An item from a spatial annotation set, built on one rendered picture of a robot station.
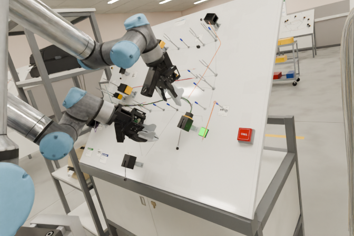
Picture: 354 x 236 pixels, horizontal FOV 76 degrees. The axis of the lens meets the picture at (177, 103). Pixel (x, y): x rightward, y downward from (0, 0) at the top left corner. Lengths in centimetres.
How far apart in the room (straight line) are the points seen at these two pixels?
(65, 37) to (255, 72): 73
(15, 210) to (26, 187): 3
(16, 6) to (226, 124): 78
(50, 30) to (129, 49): 20
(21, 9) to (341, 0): 1160
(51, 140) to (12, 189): 31
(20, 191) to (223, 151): 73
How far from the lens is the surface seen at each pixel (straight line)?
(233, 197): 92
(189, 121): 99
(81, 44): 72
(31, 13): 65
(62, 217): 71
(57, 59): 177
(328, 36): 1191
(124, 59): 67
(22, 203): 40
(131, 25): 75
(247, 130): 90
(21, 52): 869
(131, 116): 81
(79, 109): 79
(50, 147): 69
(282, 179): 118
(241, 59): 110
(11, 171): 38
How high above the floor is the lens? 147
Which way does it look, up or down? 14 degrees down
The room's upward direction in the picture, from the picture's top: 12 degrees counter-clockwise
